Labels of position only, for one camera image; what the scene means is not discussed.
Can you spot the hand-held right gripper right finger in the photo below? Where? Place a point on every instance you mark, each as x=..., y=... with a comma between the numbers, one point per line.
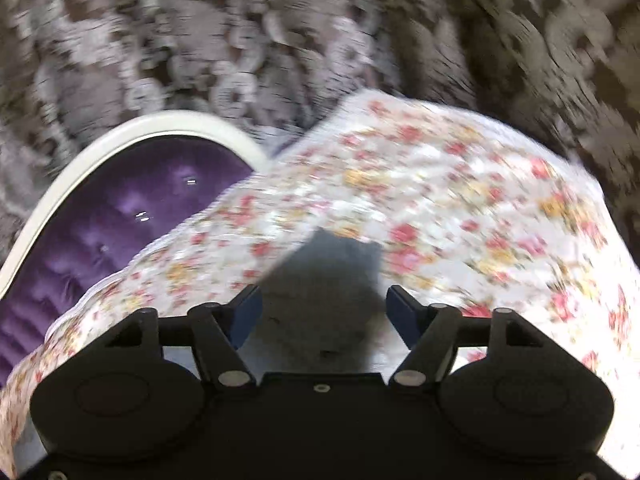
x=400, y=310

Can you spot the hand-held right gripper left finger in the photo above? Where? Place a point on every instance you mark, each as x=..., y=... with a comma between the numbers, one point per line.
x=250, y=310

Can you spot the small grey garment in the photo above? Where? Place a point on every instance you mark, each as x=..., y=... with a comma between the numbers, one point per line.
x=320, y=285

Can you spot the floral bed blanket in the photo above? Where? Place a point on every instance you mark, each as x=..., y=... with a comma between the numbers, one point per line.
x=440, y=185

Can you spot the grey patterned lace curtain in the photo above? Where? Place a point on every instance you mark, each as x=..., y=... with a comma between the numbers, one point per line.
x=300, y=35

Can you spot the purple tufted headboard white frame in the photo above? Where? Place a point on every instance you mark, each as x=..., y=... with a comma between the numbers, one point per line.
x=125, y=225

